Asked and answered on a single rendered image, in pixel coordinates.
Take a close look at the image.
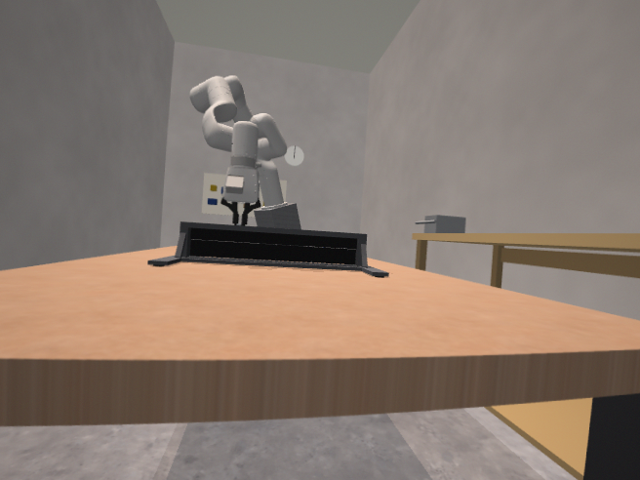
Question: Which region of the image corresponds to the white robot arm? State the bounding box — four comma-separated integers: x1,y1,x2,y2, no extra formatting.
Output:
190,75,288,210

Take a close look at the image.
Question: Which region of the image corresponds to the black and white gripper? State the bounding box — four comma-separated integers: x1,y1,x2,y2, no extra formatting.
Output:
220,165,261,225

